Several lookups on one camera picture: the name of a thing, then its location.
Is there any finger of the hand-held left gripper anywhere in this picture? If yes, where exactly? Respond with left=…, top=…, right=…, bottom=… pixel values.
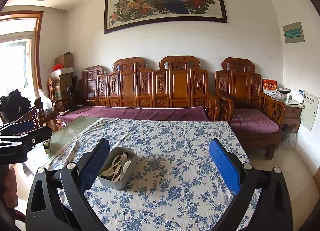
left=0, top=120, right=35, bottom=137
left=15, top=128, right=53, bottom=152

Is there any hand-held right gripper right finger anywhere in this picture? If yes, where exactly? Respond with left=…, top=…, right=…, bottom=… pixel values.
left=209, top=139, right=293, bottom=231

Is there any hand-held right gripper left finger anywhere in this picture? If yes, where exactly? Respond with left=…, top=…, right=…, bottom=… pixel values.
left=26, top=138, right=110, bottom=231

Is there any white curved-handle ladle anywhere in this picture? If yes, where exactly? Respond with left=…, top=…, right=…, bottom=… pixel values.
left=99, top=154, right=122, bottom=178

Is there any cream-handled fork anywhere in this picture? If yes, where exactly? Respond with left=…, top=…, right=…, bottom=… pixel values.
left=116, top=153, right=125, bottom=175

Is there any rectangular metal tray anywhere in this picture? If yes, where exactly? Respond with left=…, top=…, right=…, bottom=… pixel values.
left=97, top=146, right=137, bottom=190

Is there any white plastic spoon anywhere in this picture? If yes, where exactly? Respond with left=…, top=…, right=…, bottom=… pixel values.
left=121, top=160, right=132, bottom=175

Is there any person's left hand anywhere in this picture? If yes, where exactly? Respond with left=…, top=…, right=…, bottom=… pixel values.
left=0, top=166, right=18, bottom=198

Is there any carved wooden chair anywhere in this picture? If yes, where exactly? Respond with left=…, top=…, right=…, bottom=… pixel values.
left=22, top=97, right=58, bottom=132

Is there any black cloth bundle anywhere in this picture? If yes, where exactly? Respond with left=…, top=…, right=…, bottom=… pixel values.
left=0, top=89, right=32, bottom=124

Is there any white plastic bag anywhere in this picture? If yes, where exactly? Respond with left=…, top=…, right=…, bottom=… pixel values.
left=37, top=88, right=54, bottom=114

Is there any blue floral tablecloth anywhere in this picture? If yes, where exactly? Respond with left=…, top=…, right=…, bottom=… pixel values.
left=46, top=118, right=262, bottom=231

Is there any purple armchair cushion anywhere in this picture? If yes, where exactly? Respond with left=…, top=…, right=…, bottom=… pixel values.
left=231, top=108, right=280, bottom=133

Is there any black standing fan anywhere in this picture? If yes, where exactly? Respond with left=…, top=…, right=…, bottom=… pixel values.
left=65, top=84, right=78, bottom=111

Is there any white box with red flowers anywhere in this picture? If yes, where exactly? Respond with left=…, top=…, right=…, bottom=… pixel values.
left=51, top=64, right=74, bottom=79

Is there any clear plastic bag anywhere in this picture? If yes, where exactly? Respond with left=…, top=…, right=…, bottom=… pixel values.
left=280, top=126, right=297, bottom=149

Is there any brown cardboard box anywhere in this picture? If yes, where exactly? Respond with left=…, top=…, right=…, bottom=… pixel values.
left=54, top=52, right=74, bottom=69

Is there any carved wooden armchair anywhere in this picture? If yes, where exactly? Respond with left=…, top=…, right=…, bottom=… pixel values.
left=214, top=57, right=286, bottom=160

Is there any wooden side table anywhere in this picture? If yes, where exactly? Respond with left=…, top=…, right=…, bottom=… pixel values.
left=262, top=92, right=305, bottom=134

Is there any red box on side table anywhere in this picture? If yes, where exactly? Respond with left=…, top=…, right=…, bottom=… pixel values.
left=262, top=78, right=278, bottom=94

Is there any carved wooden sofa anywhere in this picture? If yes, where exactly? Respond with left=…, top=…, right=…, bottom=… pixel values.
left=54, top=57, right=220, bottom=131

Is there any framed peony painting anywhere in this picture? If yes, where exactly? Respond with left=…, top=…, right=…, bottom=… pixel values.
left=104, top=0, right=228, bottom=34

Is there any wooden window frame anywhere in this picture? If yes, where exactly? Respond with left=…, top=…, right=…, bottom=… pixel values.
left=0, top=11, right=44, bottom=91

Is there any white wall panel box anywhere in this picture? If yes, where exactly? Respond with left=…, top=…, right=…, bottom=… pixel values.
left=301, top=91, right=320, bottom=132

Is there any grey wall box green label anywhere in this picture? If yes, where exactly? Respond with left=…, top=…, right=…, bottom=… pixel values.
left=282, top=22, right=305, bottom=44

